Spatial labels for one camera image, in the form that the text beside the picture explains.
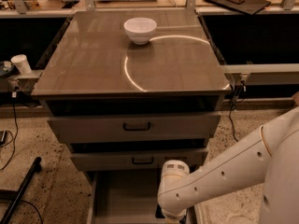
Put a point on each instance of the white ceramic bowl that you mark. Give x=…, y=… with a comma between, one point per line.
x=140, y=30

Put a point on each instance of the white paper cup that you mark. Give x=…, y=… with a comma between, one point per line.
x=21, y=62

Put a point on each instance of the black flat panel on shelf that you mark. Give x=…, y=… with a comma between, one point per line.
x=250, y=7

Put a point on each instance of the bottom grey open drawer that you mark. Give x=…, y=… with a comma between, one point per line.
x=125, y=197

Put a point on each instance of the middle grey drawer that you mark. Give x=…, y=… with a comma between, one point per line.
x=127, y=160

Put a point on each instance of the black pole on floor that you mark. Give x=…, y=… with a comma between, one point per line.
x=14, y=196

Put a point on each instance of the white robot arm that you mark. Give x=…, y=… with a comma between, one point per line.
x=269, y=156

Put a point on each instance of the blue rxbar blueberry wrapper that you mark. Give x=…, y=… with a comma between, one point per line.
x=159, y=214

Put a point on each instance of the top grey drawer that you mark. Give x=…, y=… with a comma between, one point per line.
x=128, y=128

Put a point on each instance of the grey drawer cabinet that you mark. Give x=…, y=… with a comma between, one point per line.
x=97, y=70

